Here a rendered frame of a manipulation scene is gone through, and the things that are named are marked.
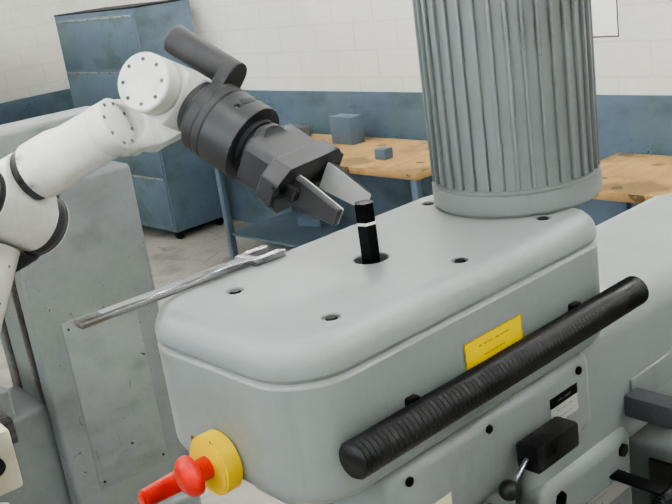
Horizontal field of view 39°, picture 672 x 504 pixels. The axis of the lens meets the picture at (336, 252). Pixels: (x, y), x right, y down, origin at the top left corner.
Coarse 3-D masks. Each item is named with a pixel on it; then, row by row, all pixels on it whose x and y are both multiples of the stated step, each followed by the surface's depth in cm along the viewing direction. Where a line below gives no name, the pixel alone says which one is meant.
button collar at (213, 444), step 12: (204, 432) 90; (216, 432) 89; (192, 444) 90; (204, 444) 88; (216, 444) 88; (228, 444) 88; (192, 456) 91; (216, 456) 87; (228, 456) 87; (216, 468) 88; (228, 468) 87; (240, 468) 88; (216, 480) 89; (228, 480) 87; (240, 480) 89; (216, 492) 89
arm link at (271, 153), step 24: (240, 96) 102; (216, 120) 101; (240, 120) 100; (264, 120) 102; (216, 144) 101; (240, 144) 101; (264, 144) 100; (288, 144) 101; (312, 144) 102; (240, 168) 100; (264, 168) 99; (288, 168) 97; (312, 168) 101; (264, 192) 97
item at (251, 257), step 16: (240, 256) 105; (256, 256) 106; (272, 256) 104; (208, 272) 101; (224, 272) 101; (160, 288) 98; (176, 288) 98; (128, 304) 94; (144, 304) 95; (80, 320) 92; (96, 320) 92
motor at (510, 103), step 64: (448, 0) 102; (512, 0) 100; (576, 0) 103; (448, 64) 104; (512, 64) 102; (576, 64) 104; (448, 128) 108; (512, 128) 103; (576, 128) 106; (448, 192) 111; (512, 192) 106; (576, 192) 107
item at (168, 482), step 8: (160, 480) 98; (168, 480) 98; (144, 488) 97; (152, 488) 97; (160, 488) 97; (168, 488) 98; (176, 488) 98; (144, 496) 96; (152, 496) 96; (160, 496) 97; (168, 496) 98
